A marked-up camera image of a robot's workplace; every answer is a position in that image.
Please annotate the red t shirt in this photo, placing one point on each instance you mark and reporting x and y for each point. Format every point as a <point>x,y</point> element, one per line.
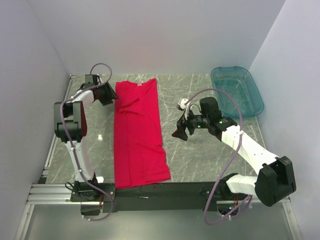
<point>139,155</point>

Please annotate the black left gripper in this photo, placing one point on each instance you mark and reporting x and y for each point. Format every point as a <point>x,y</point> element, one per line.
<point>111,94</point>

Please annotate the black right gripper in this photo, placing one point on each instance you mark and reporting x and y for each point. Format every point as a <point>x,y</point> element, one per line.
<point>182,123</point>

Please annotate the teal plastic basin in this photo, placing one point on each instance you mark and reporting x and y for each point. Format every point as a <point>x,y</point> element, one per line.
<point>237,82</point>

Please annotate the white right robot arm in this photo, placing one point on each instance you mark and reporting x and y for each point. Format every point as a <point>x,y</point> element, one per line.
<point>275,178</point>

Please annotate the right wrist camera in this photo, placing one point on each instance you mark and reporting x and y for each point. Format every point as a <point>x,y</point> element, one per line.
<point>183,104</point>

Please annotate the aluminium frame rail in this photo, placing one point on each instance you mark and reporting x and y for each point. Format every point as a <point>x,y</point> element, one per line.
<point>49,194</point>

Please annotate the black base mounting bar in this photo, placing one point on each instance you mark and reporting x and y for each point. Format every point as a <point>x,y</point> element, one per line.
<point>152,197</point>

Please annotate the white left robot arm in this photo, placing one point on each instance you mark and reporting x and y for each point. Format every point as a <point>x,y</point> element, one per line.
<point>70,126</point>

